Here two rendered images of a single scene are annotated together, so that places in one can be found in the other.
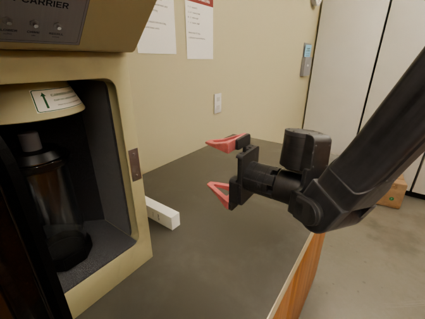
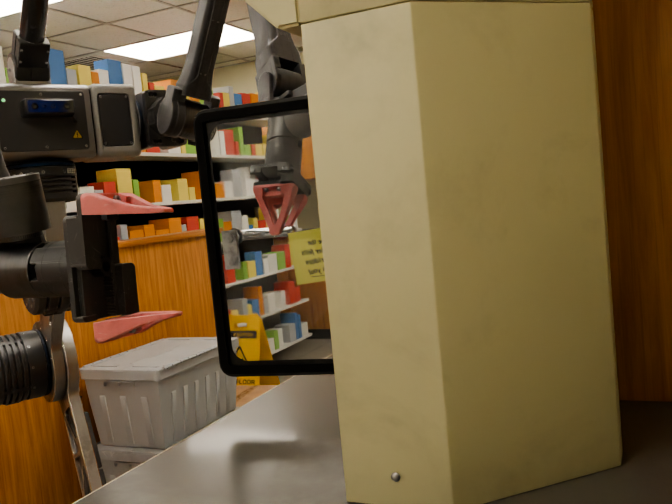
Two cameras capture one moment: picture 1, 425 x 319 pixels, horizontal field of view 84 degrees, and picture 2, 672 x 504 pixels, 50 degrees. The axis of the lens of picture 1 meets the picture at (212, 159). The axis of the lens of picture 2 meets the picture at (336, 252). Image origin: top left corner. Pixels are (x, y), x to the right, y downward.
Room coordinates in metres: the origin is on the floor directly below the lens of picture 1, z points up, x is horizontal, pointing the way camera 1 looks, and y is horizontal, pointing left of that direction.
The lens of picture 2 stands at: (1.13, 0.02, 1.24)
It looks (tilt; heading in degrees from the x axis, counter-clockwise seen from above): 4 degrees down; 168
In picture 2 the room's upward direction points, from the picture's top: 5 degrees counter-clockwise
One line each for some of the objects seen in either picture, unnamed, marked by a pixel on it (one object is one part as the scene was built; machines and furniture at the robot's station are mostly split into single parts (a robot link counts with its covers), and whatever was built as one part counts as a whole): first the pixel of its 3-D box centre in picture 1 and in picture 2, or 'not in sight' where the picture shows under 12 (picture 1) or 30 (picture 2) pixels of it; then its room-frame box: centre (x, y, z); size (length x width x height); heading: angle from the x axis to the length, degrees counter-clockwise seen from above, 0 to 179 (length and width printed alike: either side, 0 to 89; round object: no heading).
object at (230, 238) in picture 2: not in sight; (231, 249); (0.08, 0.09, 1.18); 0.02 x 0.02 x 0.06; 62
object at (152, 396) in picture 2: not in sight; (168, 388); (-2.01, -0.12, 0.49); 0.60 x 0.42 x 0.33; 144
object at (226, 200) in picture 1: (226, 183); (137, 300); (0.43, -0.03, 1.16); 0.09 x 0.07 x 0.07; 54
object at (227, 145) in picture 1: (226, 152); (130, 228); (0.42, -0.03, 1.23); 0.09 x 0.07 x 0.07; 54
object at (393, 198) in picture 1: (378, 186); not in sight; (2.22, -1.80, 0.14); 0.41 x 0.33 x 0.29; 60
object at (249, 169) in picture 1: (258, 178); (77, 267); (0.38, -0.09, 1.20); 0.07 x 0.07 x 0.10; 54
